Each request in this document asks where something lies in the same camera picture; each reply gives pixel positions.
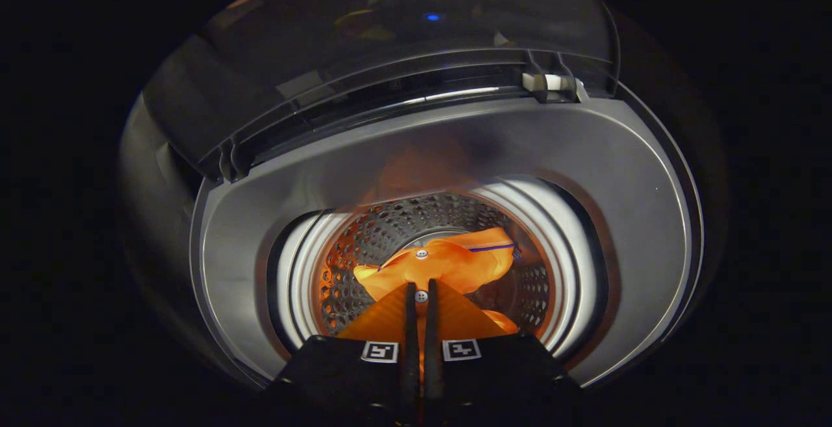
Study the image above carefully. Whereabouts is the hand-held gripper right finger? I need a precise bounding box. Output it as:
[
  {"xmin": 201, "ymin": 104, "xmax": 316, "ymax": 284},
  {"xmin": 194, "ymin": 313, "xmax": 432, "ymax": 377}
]
[{"xmin": 424, "ymin": 278, "xmax": 580, "ymax": 425}]

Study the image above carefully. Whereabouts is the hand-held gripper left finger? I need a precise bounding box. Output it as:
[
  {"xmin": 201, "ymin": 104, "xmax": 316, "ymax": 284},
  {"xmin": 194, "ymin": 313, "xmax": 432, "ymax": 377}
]
[{"xmin": 276, "ymin": 282, "xmax": 422, "ymax": 425}]

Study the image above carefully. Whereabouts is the yellow polo shirt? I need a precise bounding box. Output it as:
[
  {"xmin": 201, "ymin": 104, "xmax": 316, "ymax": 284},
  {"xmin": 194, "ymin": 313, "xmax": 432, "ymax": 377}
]
[{"xmin": 353, "ymin": 227, "xmax": 521, "ymax": 337}]

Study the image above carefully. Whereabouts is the grey washing machine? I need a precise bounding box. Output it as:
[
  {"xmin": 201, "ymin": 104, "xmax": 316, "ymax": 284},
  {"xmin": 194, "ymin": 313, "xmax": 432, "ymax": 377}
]
[{"xmin": 120, "ymin": 83, "xmax": 706, "ymax": 392}]

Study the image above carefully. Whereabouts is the washing machine glass lid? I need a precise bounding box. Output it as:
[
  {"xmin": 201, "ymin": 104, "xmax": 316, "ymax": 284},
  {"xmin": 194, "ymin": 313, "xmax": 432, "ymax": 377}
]
[{"xmin": 142, "ymin": 0, "xmax": 621, "ymax": 184}]

